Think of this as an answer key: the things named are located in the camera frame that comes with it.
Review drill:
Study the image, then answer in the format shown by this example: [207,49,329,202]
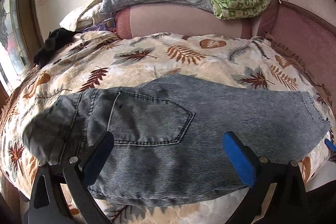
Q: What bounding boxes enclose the grey-blue denim pants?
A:
[23,74,330,206]

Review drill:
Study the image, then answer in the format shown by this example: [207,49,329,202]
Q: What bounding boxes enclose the stained glass window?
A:
[1,0,30,94]

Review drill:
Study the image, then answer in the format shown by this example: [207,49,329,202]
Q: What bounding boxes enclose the leaf-pattern plush blanket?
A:
[0,31,336,224]

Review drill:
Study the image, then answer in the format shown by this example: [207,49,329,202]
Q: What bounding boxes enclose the black garment on sofa end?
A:
[33,27,80,69]

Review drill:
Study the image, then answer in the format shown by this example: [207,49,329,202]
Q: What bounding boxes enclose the cream pillow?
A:
[59,0,106,31]

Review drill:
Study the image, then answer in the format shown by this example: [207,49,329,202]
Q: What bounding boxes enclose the purple printed packet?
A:
[82,18,116,33]

